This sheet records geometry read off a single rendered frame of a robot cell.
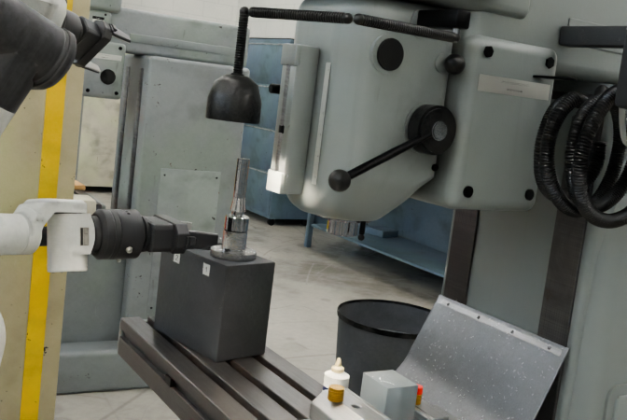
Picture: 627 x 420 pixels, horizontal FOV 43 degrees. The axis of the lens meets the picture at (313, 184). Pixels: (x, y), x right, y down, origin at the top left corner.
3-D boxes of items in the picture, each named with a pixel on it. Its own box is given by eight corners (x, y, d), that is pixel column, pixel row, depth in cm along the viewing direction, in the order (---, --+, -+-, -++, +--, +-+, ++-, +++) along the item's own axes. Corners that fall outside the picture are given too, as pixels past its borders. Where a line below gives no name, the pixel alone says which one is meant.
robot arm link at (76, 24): (82, 79, 177) (39, 61, 167) (69, 49, 181) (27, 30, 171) (119, 42, 173) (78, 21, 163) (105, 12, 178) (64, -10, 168)
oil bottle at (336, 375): (327, 430, 124) (335, 363, 123) (313, 420, 128) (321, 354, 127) (348, 427, 127) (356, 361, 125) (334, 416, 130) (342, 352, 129)
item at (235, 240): (229, 253, 151) (232, 223, 150) (216, 247, 154) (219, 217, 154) (250, 252, 154) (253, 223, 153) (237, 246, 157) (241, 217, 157)
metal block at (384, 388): (382, 431, 106) (387, 388, 106) (357, 413, 111) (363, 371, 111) (412, 427, 109) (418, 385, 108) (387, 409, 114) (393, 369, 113)
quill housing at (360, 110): (332, 227, 107) (362, -14, 103) (259, 200, 124) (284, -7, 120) (438, 229, 117) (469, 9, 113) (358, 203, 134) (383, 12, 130)
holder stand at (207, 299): (215, 363, 148) (227, 259, 146) (152, 328, 163) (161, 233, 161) (265, 354, 156) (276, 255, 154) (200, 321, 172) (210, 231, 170)
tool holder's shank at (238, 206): (234, 217, 151) (241, 159, 150) (226, 214, 154) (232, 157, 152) (248, 217, 153) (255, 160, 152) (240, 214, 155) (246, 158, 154)
